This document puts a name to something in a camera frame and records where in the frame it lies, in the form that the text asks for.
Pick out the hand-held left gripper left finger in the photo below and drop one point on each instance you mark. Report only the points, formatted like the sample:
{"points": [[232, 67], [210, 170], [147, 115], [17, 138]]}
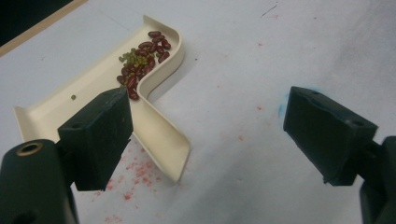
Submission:
{"points": [[99, 137]]}

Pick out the pile of red and green beans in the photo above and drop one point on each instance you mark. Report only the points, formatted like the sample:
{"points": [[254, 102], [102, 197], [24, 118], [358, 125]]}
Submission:
{"points": [[143, 59]]}

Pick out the white table cover sheet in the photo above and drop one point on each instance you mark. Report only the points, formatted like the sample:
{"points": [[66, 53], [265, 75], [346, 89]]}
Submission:
{"points": [[249, 62]]}

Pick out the cream dustpan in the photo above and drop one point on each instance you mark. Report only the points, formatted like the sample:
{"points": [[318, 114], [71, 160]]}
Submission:
{"points": [[93, 84]]}

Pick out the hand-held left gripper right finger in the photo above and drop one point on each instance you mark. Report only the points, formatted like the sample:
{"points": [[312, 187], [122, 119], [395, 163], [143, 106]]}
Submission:
{"points": [[327, 137]]}

